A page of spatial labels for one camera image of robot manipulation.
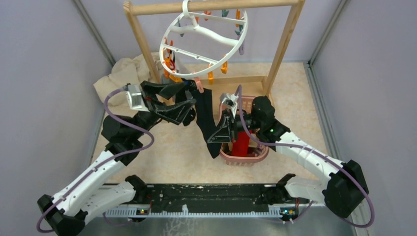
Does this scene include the pink plastic laundry basket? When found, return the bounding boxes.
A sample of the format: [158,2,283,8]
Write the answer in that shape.
[219,95,269,166]

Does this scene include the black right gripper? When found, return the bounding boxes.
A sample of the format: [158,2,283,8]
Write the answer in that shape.
[207,108,262,144]

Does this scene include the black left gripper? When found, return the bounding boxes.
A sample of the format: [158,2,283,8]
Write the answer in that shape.
[130,80,196,139]

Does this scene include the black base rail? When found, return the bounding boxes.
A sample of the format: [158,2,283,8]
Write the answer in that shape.
[106,184,310,219]

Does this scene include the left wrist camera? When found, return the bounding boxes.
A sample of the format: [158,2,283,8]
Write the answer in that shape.
[126,84,149,112]

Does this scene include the lilac plastic clip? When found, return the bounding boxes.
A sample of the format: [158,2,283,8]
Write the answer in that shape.
[238,42,244,55]

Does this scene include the plain red sock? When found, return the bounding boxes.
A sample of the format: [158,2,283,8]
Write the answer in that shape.
[231,131,250,157]

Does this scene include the white round clip hanger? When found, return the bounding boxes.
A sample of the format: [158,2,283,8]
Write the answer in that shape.
[159,0,249,79]

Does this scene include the purple cable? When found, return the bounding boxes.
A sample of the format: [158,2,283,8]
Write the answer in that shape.
[36,88,155,234]
[235,85,376,229]

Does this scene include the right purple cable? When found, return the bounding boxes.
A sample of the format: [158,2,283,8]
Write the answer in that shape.
[235,85,376,229]

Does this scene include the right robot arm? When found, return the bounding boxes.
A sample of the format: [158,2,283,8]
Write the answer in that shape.
[207,93,374,219]

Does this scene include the black patterned sport sock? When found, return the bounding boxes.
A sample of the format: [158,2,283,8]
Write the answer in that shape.
[175,88,196,126]

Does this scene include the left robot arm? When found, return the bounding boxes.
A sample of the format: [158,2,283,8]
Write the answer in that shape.
[37,80,198,236]

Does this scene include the beige crumpled cloth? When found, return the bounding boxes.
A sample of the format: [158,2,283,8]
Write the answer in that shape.
[93,54,156,102]

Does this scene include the orange plastic clip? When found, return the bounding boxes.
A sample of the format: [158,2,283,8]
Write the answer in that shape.
[208,69,214,85]

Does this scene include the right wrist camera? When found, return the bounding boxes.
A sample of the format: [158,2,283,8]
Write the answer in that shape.
[219,93,239,115]

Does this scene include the wooden drying rack frame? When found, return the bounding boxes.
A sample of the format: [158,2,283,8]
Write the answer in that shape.
[123,0,304,96]

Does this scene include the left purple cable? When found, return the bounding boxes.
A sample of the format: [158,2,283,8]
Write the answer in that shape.
[36,88,155,234]

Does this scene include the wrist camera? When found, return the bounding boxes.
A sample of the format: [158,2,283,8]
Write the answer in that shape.
[126,84,149,112]
[219,93,239,115]

